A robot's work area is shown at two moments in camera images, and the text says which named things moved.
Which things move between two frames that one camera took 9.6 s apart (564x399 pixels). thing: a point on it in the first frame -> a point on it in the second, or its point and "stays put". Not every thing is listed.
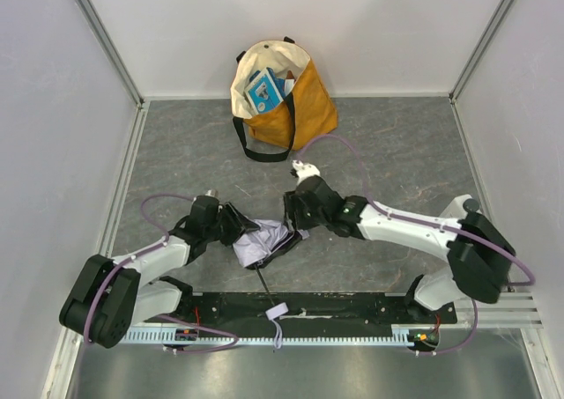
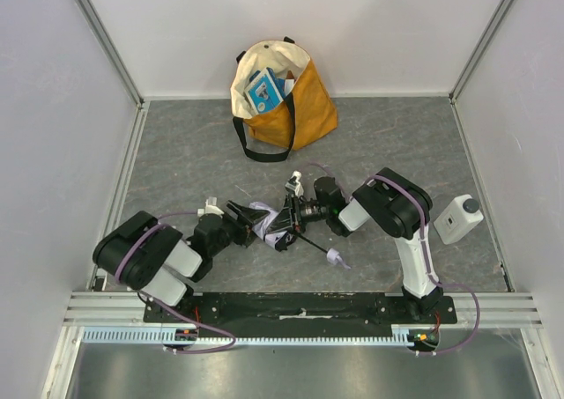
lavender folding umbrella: x=259 y=247 -> x=285 y=240
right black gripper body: x=292 y=211 stays put
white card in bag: x=289 y=84 stays put
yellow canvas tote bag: x=306 y=113 stays put
